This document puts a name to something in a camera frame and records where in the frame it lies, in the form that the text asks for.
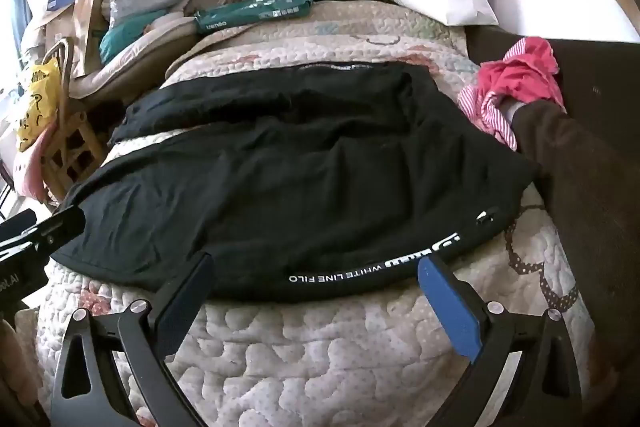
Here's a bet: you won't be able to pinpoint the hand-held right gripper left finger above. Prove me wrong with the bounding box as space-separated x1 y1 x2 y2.
50 251 216 427

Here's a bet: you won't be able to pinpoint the black pants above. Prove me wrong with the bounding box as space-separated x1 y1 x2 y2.
50 61 543 305

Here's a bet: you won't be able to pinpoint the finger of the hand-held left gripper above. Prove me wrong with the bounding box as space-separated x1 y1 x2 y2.
29 205 87 255

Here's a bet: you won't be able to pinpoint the dark brown blanket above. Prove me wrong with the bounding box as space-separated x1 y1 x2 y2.
465 27 640 358

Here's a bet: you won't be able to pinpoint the yellow printed plastic bag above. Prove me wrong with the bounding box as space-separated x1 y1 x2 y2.
17 59 63 152

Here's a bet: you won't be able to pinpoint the brown paper bag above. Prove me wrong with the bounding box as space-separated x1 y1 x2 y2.
42 0 108 78

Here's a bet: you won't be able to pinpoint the pink cloth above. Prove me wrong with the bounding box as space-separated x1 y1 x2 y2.
477 37 566 108

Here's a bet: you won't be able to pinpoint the beige cushion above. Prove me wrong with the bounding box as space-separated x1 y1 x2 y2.
67 14 201 100

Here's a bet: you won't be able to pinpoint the wooden chair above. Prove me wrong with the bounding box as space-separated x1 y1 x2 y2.
42 37 108 202

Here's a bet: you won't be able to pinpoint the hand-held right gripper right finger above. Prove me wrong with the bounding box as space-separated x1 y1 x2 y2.
417 253 583 427

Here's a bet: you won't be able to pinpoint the red white striped cloth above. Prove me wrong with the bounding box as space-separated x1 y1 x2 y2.
457 84 518 152

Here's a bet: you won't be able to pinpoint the teal cloth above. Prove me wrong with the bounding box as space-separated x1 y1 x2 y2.
99 11 186 62

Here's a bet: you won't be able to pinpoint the quilted patchwork bed cover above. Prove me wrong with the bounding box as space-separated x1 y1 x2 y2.
37 0 596 427

